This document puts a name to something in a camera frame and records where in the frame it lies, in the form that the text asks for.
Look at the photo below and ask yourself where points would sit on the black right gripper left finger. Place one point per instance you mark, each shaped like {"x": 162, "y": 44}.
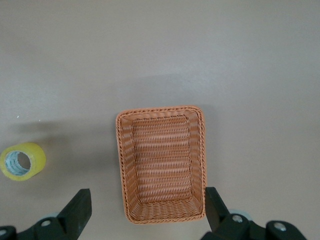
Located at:
{"x": 75, "y": 212}

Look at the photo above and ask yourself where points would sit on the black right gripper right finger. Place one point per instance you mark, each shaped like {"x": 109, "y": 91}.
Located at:
{"x": 220, "y": 217}

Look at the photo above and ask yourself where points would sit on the yellow clear tape roll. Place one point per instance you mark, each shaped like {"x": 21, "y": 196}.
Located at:
{"x": 35, "y": 155}

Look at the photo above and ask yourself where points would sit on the brown deep wicker basket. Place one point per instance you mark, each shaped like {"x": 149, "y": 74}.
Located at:
{"x": 162, "y": 165}

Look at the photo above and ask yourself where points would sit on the brown table cover mat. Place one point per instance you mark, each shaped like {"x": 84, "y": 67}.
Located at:
{"x": 160, "y": 62}

